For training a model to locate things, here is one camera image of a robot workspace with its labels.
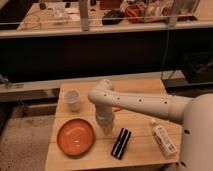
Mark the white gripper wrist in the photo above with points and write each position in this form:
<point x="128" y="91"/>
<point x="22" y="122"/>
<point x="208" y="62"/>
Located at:
<point x="105" y="118"/>

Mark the black white striped block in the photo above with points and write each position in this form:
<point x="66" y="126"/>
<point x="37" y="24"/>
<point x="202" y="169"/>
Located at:
<point x="121" y="143"/>

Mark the orange ceramic bowl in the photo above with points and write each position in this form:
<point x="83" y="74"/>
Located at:
<point x="75" y="137"/>

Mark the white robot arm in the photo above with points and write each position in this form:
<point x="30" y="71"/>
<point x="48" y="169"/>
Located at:
<point x="194" y="114"/>

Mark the orange toy carrot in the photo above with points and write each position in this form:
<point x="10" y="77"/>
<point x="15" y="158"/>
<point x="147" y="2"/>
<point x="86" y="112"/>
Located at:
<point x="115" y="109"/>

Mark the translucent plastic cup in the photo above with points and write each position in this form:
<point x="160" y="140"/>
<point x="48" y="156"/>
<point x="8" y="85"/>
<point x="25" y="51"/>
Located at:
<point x="72" y="99"/>

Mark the white squeeze bottle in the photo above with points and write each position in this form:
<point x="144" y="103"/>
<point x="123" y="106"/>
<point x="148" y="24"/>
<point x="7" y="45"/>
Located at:
<point x="164" y="141"/>

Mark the black bag on shelf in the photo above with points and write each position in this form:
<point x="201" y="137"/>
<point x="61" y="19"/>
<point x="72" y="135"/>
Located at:
<point x="112" y="17"/>

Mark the black crate on right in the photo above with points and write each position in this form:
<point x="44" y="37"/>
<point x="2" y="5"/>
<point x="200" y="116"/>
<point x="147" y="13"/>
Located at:
<point x="198" y="67"/>

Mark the red object on shelf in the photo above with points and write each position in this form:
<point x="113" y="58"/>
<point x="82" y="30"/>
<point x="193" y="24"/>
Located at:
<point x="135" y="13"/>

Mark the grey metal post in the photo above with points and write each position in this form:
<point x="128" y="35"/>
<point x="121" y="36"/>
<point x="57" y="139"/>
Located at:
<point x="83" y="9"/>

